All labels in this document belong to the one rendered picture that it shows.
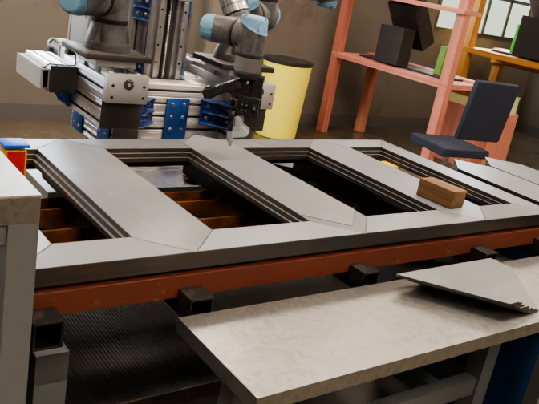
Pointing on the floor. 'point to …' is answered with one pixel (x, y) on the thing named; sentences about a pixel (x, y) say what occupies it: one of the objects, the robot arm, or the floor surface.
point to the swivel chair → (475, 122)
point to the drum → (285, 94)
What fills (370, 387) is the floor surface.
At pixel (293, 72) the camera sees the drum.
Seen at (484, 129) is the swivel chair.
